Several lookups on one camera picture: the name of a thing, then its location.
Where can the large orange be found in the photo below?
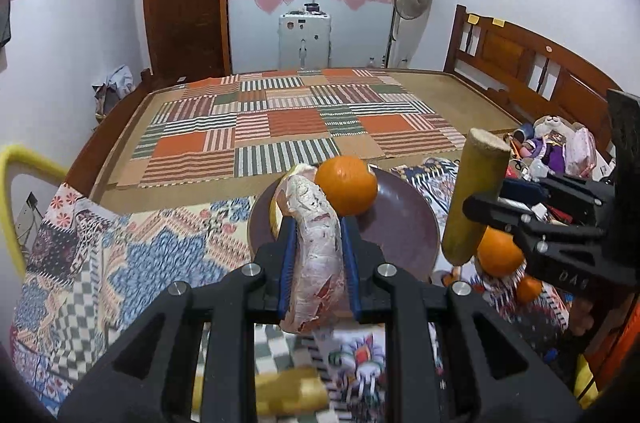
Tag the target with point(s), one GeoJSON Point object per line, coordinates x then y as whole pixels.
{"type": "Point", "coordinates": [347, 185]}

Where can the striped patchwork mat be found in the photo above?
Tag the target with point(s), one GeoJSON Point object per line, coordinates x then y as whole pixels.
{"type": "Point", "coordinates": [280, 123]}

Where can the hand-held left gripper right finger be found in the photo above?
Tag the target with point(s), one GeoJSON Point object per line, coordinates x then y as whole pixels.
{"type": "Point", "coordinates": [350, 268]}

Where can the pile of clothes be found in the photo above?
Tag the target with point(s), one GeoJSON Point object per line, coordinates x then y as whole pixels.
{"type": "Point", "coordinates": [116, 85]}

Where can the dark brown round plate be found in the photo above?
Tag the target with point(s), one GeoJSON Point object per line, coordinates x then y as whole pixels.
{"type": "Point", "coordinates": [395, 228]}

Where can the sugarcane stalk piece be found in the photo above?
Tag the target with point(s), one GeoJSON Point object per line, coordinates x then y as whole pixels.
{"type": "Point", "coordinates": [472, 198]}

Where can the small orange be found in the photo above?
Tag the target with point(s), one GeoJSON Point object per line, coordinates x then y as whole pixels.
{"type": "Point", "coordinates": [529, 289]}

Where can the wooden bed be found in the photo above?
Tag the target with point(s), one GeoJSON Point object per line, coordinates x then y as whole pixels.
{"type": "Point", "coordinates": [505, 53]}

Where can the white small cabinet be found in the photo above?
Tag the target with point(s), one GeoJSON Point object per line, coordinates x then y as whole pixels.
{"type": "Point", "coordinates": [304, 40]}

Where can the white plush rabbit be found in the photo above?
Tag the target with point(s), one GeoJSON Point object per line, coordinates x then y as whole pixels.
{"type": "Point", "coordinates": [554, 125]}

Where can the peeled pink pomelo segment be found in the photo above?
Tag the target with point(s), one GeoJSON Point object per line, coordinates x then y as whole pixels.
{"type": "Point", "coordinates": [317, 253]}

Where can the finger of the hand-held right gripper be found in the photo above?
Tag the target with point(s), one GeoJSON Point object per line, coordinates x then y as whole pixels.
{"type": "Point", "coordinates": [505, 214]}
{"type": "Point", "coordinates": [560, 189]}

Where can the dark items on suitcase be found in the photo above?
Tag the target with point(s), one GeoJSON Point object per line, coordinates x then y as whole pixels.
{"type": "Point", "coordinates": [307, 9]}

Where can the tan woven bed mat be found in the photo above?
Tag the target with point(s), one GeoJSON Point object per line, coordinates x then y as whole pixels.
{"type": "Point", "coordinates": [465, 98]}

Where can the pink patterned pouch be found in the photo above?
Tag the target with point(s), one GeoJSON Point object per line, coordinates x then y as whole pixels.
{"type": "Point", "coordinates": [581, 152]}

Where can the colourful patchwork printed blanket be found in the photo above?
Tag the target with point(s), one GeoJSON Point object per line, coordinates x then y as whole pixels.
{"type": "Point", "coordinates": [115, 253]}

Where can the yellow blurred chunk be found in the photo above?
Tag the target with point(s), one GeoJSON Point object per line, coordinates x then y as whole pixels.
{"type": "Point", "coordinates": [292, 390]}

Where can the medium orange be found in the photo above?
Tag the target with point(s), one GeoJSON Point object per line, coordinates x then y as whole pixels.
{"type": "Point", "coordinates": [497, 255]}

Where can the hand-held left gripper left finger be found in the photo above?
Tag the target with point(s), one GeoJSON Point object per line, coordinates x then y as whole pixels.
{"type": "Point", "coordinates": [286, 265]}

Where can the yellow tube frame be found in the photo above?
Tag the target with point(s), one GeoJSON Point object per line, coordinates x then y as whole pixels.
{"type": "Point", "coordinates": [30, 158]}

